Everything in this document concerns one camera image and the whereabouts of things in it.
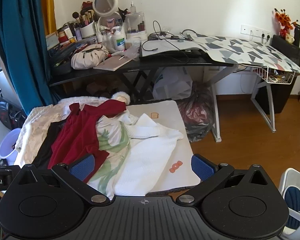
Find green leaf print cloth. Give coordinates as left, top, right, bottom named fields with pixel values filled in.
left=86, top=116, right=130, bottom=200

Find black and red device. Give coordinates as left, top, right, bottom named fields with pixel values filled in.
left=0, top=101, right=27, bottom=130

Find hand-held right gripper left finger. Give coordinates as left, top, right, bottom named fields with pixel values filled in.
left=17, top=154, right=110, bottom=205

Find lavender plastic bucket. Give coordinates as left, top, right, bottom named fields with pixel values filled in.
left=0, top=128, right=22, bottom=165

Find black pouch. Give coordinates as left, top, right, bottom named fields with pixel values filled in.
left=49, top=44, right=77, bottom=75

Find clear cosmetic organizer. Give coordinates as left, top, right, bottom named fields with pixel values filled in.
left=124, top=12, right=148, bottom=40

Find white bottle green label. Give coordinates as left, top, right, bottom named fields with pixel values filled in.
left=112, top=30, right=126, bottom=53

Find dark translucent trash bag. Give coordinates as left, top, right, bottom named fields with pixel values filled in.
left=177, top=82, right=217, bottom=142

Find round white vanity mirror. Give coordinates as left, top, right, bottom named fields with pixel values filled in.
left=92, top=0, right=120, bottom=15

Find grey desk pad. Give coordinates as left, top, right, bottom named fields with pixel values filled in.
left=141, top=34, right=205, bottom=57

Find white table frame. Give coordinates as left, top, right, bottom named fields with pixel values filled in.
left=202, top=64, right=277, bottom=143

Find red garment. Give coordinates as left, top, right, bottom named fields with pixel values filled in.
left=51, top=99, right=127, bottom=178

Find white wire basket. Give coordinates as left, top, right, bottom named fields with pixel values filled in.
left=250, top=66, right=295, bottom=83

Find white plastic bag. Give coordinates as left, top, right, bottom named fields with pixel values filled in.
left=152, top=67, right=193, bottom=100

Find white haired plush doll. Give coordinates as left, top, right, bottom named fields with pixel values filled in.
left=111, top=92, right=130, bottom=105

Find black cabinet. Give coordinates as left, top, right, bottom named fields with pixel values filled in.
left=255, top=34, right=300, bottom=114

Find grey cable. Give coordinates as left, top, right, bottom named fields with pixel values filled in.
left=180, top=29, right=198, bottom=42

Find cream lace blanket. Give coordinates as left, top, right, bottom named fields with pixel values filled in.
left=15, top=104, right=73, bottom=167

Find cluster of cosmetic boxes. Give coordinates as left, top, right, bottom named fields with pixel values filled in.
left=45, top=22, right=81, bottom=55

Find yellow curtain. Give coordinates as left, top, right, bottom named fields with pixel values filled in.
left=39, top=0, right=57, bottom=35

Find teal curtain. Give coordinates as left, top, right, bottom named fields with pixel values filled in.
left=0, top=0, right=57, bottom=109

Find black desk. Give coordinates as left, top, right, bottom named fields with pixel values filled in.
left=49, top=54, right=234, bottom=103

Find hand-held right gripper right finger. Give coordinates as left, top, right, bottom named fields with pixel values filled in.
left=176, top=154, right=269, bottom=205

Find orange artificial flowers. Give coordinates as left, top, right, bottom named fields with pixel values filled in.
left=274, top=8, right=299, bottom=30

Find pink notebook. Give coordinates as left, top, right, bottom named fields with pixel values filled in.
left=93, top=55, right=132, bottom=72

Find white mattress pad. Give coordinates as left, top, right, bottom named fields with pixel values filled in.
left=126, top=100, right=203, bottom=197

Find white chair blue cushion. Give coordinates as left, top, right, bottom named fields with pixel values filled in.
left=281, top=167, right=300, bottom=240

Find white makeup brush holder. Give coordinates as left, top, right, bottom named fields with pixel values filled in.
left=79, top=20, right=95, bottom=39

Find bunch of makeup brushes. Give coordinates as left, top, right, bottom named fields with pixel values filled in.
left=70, top=8, right=95, bottom=28

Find white wall socket panel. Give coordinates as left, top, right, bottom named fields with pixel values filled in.
left=241, top=24, right=272, bottom=38

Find beige handbag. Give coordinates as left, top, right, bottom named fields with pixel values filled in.
left=71, top=44, right=109, bottom=70

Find black cable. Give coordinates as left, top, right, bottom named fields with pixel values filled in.
left=142, top=20, right=190, bottom=53

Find white fluffy blanket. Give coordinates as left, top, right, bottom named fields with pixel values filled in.
left=58, top=95, right=115, bottom=110

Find white waffle garment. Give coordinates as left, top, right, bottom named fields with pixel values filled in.
left=114, top=113, right=184, bottom=197

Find black garment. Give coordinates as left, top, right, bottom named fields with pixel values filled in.
left=33, top=120, right=68, bottom=170

